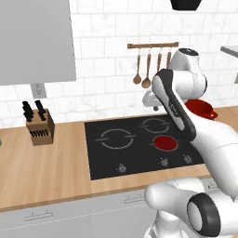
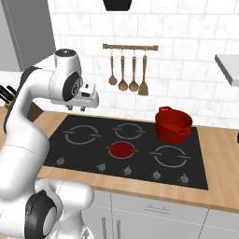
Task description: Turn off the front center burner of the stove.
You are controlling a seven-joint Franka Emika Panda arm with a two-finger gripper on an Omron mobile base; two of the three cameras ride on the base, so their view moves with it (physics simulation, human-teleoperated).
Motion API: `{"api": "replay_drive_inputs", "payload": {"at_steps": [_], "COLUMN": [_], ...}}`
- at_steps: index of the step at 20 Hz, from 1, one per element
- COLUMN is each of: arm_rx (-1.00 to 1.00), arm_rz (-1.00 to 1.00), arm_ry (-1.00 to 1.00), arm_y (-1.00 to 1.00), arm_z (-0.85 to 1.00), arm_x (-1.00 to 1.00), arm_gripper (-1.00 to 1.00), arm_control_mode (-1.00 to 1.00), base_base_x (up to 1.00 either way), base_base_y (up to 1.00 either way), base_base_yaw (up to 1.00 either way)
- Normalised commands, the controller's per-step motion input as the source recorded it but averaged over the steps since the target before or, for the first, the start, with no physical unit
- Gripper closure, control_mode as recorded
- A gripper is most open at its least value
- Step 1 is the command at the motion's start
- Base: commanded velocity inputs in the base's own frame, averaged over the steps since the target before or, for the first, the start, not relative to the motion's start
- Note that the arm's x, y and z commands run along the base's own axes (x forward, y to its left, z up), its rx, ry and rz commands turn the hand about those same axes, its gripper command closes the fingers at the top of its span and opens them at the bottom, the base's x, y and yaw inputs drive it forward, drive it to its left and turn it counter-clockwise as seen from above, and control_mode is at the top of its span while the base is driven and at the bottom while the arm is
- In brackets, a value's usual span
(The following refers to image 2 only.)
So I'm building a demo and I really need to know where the grey cupboard door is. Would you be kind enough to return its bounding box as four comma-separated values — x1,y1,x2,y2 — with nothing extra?
110,208,204,239
81,189,114,239

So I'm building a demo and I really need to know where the wooden spatula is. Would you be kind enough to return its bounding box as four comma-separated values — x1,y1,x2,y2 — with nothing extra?
137,50,149,97

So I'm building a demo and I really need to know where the grey hob knob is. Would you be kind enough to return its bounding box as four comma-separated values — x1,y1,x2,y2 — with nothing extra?
96,162,107,173
121,165,133,176
151,169,162,181
178,173,190,185

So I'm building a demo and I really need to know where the black range hood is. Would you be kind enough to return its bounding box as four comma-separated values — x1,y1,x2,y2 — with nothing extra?
102,0,134,13

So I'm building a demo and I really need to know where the grey drawer front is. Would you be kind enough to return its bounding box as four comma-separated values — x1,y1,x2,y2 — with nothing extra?
199,207,239,239
110,191,210,226

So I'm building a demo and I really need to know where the red pot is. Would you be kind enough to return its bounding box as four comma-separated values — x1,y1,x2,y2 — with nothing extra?
154,105,194,145

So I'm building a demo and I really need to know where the wooden ladle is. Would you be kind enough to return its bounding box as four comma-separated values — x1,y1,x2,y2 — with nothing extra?
128,50,140,93

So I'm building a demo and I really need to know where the wooden knife block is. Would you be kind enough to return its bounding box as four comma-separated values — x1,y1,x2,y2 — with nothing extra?
3,101,45,123

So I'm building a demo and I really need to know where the wooden utensil rail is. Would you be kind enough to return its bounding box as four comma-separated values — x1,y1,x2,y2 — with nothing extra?
102,43,160,52

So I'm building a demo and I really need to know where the black hob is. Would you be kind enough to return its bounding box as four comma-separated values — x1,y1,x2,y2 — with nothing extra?
43,114,209,191

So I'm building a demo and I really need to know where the grey cupboard door handle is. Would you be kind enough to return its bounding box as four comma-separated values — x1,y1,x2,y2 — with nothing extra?
115,218,122,239
100,216,108,239

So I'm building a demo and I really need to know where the large wooden spoon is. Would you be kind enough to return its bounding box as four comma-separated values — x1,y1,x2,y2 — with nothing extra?
118,50,129,92

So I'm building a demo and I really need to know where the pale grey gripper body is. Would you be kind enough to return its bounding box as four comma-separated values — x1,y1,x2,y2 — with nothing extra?
49,91,101,110

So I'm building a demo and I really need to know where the small wooden spoon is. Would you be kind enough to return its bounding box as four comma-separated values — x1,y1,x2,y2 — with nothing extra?
107,50,119,87

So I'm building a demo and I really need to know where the grey drawer handle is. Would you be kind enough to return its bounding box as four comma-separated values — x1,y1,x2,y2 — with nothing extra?
143,204,172,215

